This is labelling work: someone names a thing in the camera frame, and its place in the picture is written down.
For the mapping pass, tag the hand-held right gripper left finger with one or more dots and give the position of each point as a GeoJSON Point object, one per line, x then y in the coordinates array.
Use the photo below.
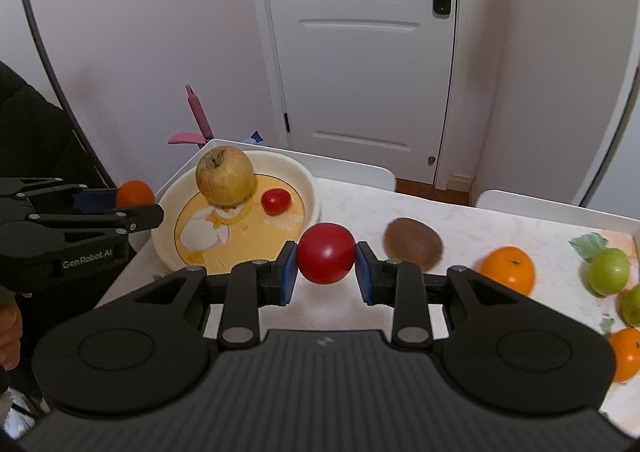
{"type": "Point", "coordinates": [287, 273]}

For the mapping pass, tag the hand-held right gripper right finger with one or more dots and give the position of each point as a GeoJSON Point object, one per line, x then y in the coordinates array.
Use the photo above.
{"type": "Point", "coordinates": [364, 277]}

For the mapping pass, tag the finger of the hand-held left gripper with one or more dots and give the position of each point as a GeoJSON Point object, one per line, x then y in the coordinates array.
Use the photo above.
{"type": "Point", "coordinates": [140, 218]}
{"type": "Point", "coordinates": [97, 200]}

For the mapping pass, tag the orange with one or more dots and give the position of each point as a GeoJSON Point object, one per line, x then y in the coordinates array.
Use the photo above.
{"type": "Point", "coordinates": [135, 193]}
{"type": "Point", "coordinates": [626, 356]}
{"type": "Point", "coordinates": [507, 271]}

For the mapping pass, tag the white bowl with yellow inside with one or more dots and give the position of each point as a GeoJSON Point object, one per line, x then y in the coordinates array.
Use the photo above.
{"type": "Point", "coordinates": [280, 237]}

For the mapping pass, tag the large red tomato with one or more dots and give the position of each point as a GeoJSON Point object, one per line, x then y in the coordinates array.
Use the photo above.
{"type": "Point", "coordinates": [326, 254]}

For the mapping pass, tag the green apple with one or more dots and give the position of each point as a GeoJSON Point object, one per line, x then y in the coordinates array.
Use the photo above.
{"type": "Point", "coordinates": [632, 306]}
{"type": "Point", "coordinates": [608, 272]}

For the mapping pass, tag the person's left hand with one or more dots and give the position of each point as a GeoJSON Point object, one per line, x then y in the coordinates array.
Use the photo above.
{"type": "Point", "coordinates": [9, 332]}

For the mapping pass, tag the brown kiwi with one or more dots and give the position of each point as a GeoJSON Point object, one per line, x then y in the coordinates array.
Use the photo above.
{"type": "Point", "coordinates": [414, 243]}

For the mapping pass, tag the small red tomato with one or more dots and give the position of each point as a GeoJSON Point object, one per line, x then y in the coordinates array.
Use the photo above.
{"type": "Point", "coordinates": [276, 202]}

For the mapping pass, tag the black fabric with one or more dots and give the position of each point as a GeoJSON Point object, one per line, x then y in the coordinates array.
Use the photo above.
{"type": "Point", "coordinates": [35, 131]}

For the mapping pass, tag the yellow-brown apple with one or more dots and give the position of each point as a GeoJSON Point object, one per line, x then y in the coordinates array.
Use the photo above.
{"type": "Point", "coordinates": [225, 174]}

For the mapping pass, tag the pink broom and dustpan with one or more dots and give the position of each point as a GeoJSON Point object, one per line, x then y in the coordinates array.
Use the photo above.
{"type": "Point", "coordinates": [197, 114]}

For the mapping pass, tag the blue bag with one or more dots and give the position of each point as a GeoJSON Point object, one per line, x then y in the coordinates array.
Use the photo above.
{"type": "Point", "coordinates": [256, 136]}

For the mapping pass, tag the door hinge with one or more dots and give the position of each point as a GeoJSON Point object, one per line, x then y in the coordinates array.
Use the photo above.
{"type": "Point", "coordinates": [287, 123]}

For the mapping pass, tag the black metal pole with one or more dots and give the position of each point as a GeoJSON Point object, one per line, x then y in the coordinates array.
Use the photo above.
{"type": "Point", "coordinates": [42, 51]}

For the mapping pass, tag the white door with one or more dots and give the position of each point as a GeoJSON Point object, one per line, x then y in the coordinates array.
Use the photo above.
{"type": "Point", "coordinates": [360, 81]}

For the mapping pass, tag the green leaf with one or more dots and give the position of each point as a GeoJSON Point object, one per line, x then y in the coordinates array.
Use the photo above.
{"type": "Point", "coordinates": [587, 246]}
{"type": "Point", "coordinates": [606, 326]}

